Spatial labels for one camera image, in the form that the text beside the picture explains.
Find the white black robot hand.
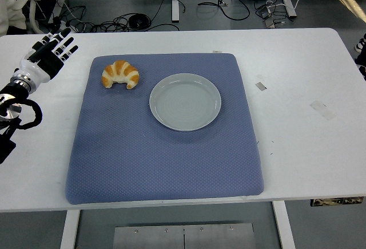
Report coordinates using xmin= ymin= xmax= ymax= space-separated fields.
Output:
xmin=13 ymin=27 xmax=79 ymax=85

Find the golden croissant bread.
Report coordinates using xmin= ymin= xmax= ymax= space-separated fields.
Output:
xmin=102 ymin=60 xmax=140 ymax=90

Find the grey round plate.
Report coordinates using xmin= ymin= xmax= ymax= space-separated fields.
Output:
xmin=149 ymin=73 xmax=222 ymax=132

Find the grey metal plate with screws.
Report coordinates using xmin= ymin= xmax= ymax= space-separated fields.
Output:
xmin=112 ymin=223 xmax=256 ymax=249

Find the black round floor device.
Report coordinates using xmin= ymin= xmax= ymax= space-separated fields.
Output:
xmin=128 ymin=14 xmax=151 ymax=29

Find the blue quilted mat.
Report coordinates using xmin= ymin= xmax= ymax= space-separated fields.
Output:
xmin=65 ymin=53 xmax=264 ymax=205

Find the white table leg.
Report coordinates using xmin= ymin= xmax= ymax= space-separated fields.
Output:
xmin=59 ymin=209 xmax=81 ymax=249
xmin=271 ymin=200 xmax=297 ymax=249

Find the grey power adapter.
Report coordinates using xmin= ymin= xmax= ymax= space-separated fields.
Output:
xmin=258 ymin=6 xmax=275 ymax=19

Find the translucent tape strip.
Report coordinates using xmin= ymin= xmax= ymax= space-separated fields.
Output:
xmin=309 ymin=100 xmax=337 ymax=121

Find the person's foot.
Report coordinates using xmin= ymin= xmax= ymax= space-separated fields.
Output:
xmin=354 ymin=33 xmax=366 ymax=53

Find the tangled black cable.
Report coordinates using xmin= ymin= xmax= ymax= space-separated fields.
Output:
xmin=57 ymin=5 xmax=181 ymax=34

